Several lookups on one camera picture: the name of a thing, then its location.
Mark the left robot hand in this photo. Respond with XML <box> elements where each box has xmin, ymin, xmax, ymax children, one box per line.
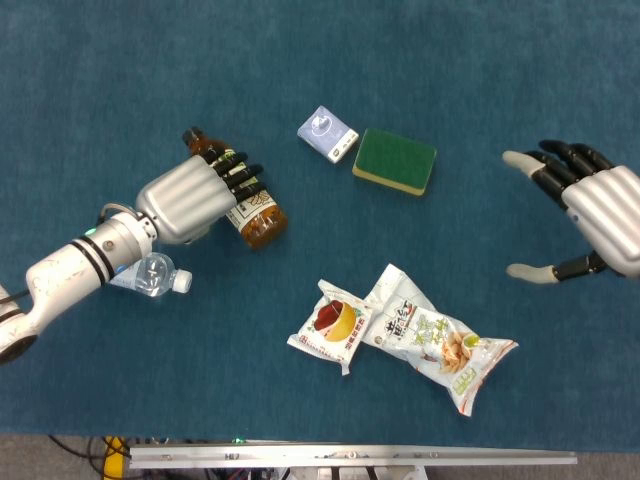
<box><xmin>134</xmin><ymin>149</ymin><xmax>269</xmax><ymax>246</ymax></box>

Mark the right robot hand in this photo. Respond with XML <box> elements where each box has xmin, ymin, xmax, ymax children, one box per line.
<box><xmin>502</xmin><ymin>139</ymin><xmax>640</xmax><ymax>285</ymax></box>

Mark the brown tea bottle green label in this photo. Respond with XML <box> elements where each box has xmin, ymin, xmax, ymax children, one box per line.
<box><xmin>182</xmin><ymin>126</ymin><xmax>290</xmax><ymax>251</ymax></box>

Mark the clear plastic water bottle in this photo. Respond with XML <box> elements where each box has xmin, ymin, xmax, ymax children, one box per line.
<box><xmin>108</xmin><ymin>252</ymin><xmax>194</xmax><ymax>299</ymax></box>

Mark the small white cake snack packet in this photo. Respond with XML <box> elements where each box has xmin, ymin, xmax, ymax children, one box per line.
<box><xmin>286</xmin><ymin>278</ymin><xmax>375</xmax><ymax>376</ymax></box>

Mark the large white snack bag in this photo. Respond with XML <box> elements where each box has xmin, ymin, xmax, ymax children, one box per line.
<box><xmin>360</xmin><ymin>263</ymin><xmax>520</xmax><ymax>417</ymax></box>

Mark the blue tissue pack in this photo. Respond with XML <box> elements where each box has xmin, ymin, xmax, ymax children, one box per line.
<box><xmin>297</xmin><ymin>104</ymin><xmax>360</xmax><ymax>165</ymax></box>

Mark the blue table cloth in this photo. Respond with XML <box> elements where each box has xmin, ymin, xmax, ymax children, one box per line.
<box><xmin>0</xmin><ymin>0</ymin><xmax>640</xmax><ymax>454</ymax></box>

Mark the green yellow sponge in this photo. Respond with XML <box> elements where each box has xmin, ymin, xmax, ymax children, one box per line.
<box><xmin>351</xmin><ymin>127</ymin><xmax>438</xmax><ymax>199</ymax></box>

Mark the dark cable by rail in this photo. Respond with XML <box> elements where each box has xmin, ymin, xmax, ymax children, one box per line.
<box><xmin>47</xmin><ymin>433</ymin><xmax>109</xmax><ymax>474</ymax></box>

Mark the aluminium rail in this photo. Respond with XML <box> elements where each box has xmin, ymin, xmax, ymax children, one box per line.
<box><xmin>128</xmin><ymin>440</ymin><xmax>579</xmax><ymax>470</ymax></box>

